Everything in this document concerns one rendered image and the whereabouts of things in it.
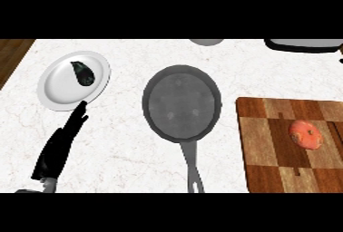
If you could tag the black rimmed grey appliance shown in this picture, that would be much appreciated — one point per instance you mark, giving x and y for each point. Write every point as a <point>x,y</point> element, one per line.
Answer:
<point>303,45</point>

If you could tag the grey frying pan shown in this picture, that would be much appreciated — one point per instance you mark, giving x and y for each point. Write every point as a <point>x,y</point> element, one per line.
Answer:
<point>182,105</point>

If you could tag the white round plate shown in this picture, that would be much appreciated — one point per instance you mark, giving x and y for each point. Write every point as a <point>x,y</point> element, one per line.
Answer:
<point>67,81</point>

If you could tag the grey round object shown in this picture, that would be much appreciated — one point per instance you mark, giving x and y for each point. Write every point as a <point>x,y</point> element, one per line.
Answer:
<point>206,42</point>

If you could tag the small dark object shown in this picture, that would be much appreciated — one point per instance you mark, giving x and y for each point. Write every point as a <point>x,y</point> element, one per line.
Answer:
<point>340,58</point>

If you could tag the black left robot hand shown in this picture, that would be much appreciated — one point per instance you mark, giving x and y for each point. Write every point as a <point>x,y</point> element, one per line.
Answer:
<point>57,151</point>

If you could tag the wooden checkered cutting board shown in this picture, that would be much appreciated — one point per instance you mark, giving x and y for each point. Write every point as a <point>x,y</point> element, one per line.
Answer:
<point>286,145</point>

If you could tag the dark eggplant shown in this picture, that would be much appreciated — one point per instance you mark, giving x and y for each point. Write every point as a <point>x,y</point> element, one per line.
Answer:
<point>83,74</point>

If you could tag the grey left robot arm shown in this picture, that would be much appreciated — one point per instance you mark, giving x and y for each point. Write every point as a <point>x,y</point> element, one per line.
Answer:
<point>45,186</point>

